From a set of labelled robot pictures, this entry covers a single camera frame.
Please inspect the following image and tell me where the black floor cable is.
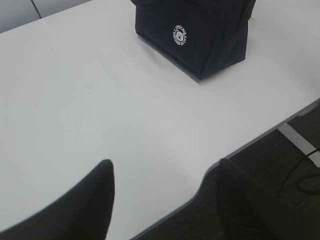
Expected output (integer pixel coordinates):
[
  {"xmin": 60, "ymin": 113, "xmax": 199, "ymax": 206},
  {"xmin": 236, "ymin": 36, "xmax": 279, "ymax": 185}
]
[{"xmin": 296, "ymin": 149, "xmax": 320, "ymax": 195}]

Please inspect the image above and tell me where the white table leg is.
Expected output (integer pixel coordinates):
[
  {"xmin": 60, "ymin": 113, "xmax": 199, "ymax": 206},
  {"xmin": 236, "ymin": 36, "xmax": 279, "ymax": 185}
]
[{"xmin": 278, "ymin": 123, "xmax": 320, "ymax": 168}]

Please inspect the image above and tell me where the dark blue lunch bag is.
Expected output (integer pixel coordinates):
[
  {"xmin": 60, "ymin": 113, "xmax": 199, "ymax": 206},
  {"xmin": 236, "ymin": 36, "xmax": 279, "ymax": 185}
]
[{"xmin": 132, "ymin": 0, "xmax": 256, "ymax": 80}]

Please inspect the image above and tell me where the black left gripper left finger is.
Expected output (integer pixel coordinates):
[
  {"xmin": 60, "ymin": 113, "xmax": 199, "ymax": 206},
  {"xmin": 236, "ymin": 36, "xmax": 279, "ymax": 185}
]
[{"xmin": 0, "ymin": 159, "xmax": 115, "ymax": 240}]

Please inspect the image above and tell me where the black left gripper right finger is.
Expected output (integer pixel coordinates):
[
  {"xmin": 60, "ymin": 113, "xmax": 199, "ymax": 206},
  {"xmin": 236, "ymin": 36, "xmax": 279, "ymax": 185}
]
[{"xmin": 216, "ymin": 158, "xmax": 320, "ymax": 240}]

